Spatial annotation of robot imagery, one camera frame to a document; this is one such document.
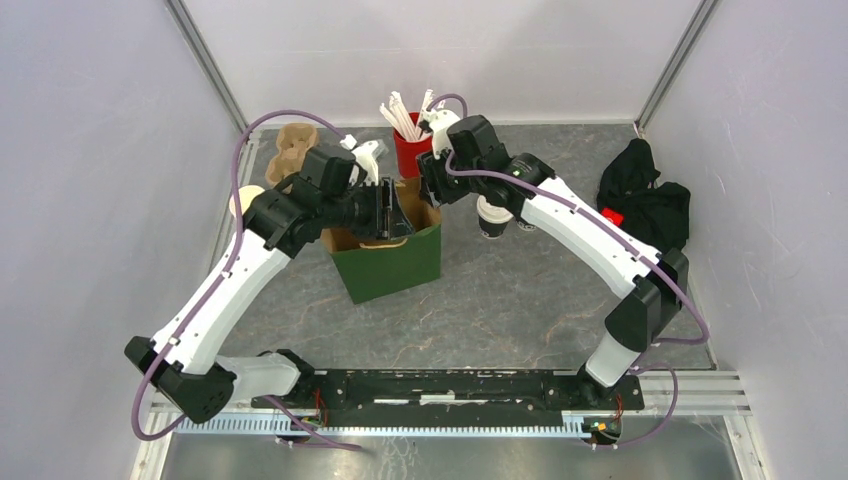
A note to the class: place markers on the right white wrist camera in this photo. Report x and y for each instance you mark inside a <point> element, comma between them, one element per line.
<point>437,123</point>

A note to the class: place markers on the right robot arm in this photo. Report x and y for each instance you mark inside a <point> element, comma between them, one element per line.
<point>467,157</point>

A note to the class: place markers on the brown paper bag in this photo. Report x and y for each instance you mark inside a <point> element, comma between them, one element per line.
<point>347,236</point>

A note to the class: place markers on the red straw holder cup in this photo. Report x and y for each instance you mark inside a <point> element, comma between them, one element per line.
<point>407,152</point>

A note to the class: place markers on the black cloth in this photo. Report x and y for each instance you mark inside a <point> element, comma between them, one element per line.
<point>655,214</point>

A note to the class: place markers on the stack of paper cups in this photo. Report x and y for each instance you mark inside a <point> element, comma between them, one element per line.
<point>239,204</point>

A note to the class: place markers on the black paper coffee cup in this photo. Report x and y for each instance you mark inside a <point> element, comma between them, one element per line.
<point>525,226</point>

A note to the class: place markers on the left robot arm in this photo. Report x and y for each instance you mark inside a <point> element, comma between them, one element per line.
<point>335,188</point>

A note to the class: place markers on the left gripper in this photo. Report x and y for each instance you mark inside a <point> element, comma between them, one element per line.
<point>392,221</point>

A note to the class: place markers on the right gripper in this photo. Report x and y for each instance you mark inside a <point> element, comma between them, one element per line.
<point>430,171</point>

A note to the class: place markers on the white cable duct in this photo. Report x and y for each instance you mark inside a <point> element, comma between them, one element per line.
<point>277,424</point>

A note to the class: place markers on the red tag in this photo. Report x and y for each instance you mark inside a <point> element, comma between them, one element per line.
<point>612,216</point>

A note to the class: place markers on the bundle of wrapped straws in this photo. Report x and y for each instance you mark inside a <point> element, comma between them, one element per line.
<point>400,118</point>

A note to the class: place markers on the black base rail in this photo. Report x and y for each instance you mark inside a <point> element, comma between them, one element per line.
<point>457,397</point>

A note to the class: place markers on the brown cardboard cup carrier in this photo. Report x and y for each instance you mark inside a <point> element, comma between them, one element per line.
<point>292,142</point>

